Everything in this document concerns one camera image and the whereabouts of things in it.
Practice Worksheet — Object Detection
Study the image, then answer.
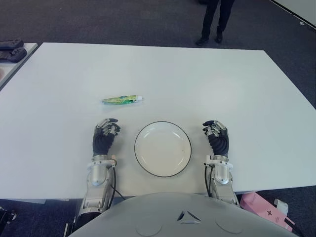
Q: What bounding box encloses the white background table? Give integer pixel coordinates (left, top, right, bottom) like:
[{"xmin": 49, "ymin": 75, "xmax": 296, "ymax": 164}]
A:
[{"xmin": 269, "ymin": 0, "xmax": 316, "ymax": 32}]

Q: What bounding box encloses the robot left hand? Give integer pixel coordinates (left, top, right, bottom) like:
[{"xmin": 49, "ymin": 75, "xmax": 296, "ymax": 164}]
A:
[{"xmin": 92, "ymin": 118, "xmax": 121, "ymax": 158}]

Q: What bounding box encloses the white paper roll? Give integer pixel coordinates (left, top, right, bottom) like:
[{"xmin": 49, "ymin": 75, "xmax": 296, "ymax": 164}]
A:
[{"xmin": 274, "ymin": 198, "xmax": 289, "ymax": 216}]

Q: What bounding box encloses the pink cardboard box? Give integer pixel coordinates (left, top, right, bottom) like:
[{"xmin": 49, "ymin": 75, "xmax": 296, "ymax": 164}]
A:
[{"xmin": 239, "ymin": 192, "xmax": 296, "ymax": 233}]

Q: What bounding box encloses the green toothpaste tube white cap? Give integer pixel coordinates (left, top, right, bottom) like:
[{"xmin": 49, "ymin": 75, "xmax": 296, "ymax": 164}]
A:
[{"xmin": 101, "ymin": 95, "xmax": 145, "ymax": 105}]

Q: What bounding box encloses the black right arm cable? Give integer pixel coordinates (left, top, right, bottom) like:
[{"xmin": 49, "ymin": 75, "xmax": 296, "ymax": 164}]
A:
[{"xmin": 204, "ymin": 164, "xmax": 213, "ymax": 198}]

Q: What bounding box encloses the white plate black rim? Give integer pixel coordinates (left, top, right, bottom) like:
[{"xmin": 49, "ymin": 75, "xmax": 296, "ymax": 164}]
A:
[{"xmin": 134, "ymin": 121, "xmax": 193, "ymax": 178}]

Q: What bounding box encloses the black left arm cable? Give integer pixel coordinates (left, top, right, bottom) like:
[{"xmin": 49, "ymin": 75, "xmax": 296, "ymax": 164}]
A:
[{"xmin": 108, "ymin": 164, "xmax": 127, "ymax": 198}]

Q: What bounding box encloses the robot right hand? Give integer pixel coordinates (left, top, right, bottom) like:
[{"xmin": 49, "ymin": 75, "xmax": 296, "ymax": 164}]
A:
[{"xmin": 201, "ymin": 119, "xmax": 230, "ymax": 157}]

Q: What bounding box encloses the black game controller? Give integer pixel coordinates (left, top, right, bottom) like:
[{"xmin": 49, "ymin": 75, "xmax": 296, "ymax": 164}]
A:
[
  {"xmin": 0, "ymin": 47, "xmax": 28, "ymax": 62},
  {"xmin": 0, "ymin": 39, "xmax": 25, "ymax": 49}
]

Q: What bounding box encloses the black equipment on floor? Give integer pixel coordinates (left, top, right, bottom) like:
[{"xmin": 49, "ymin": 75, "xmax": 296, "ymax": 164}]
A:
[{"xmin": 0, "ymin": 202, "xmax": 17, "ymax": 225}]

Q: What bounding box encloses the person in black trousers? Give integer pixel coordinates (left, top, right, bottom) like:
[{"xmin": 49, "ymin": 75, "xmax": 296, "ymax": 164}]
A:
[{"xmin": 196, "ymin": 0, "xmax": 235, "ymax": 46}]

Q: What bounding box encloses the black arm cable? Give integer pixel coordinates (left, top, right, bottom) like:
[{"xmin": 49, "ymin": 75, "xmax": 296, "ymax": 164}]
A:
[
  {"xmin": 204, "ymin": 164, "xmax": 213, "ymax": 198},
  {"xmin": 108, "ymin": 164, "xmax": 127, "ymax": 198}
]

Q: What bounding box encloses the grey robot torso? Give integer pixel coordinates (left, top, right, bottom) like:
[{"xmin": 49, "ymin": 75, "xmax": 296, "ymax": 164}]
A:
[{"xmin": 70, "ymin": 192, "xmax": 301, "ymax": 237}]

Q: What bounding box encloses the white side table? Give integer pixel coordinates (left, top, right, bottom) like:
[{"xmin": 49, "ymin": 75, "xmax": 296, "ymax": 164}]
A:
[{"xmin": 0, "ymin": 42, "xmax": 38, "ymax": 91}]

